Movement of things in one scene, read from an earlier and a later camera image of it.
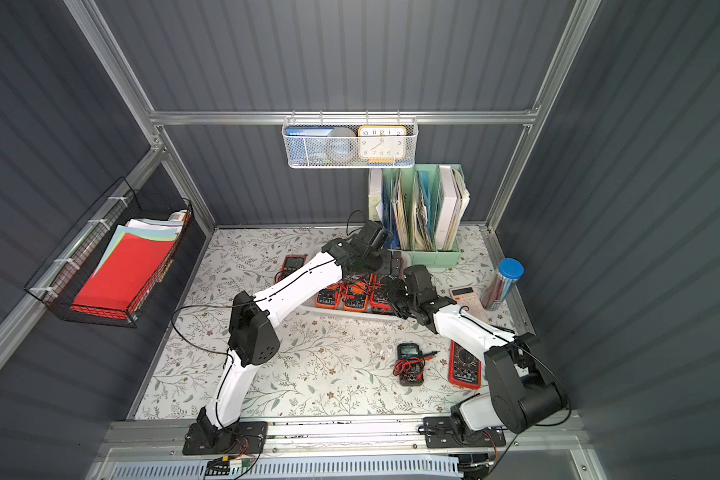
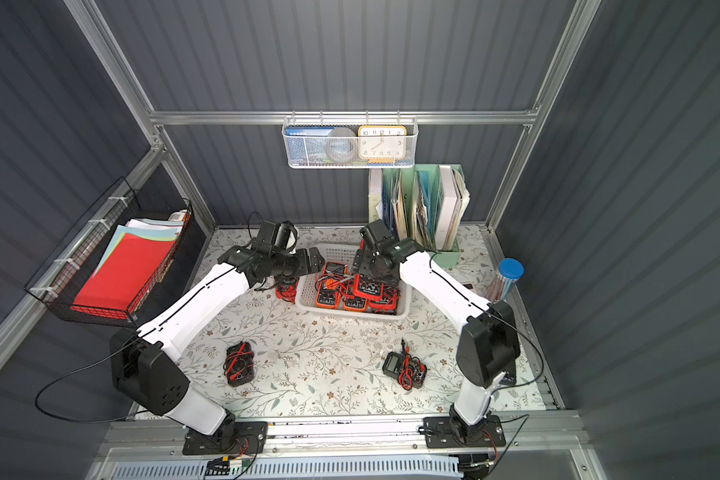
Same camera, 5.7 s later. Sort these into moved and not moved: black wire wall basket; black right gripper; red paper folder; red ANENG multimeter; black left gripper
Moved: black right gripper; black left gripper
Not moved: red paper folder; red ANENG multimeter; black wire wall basket
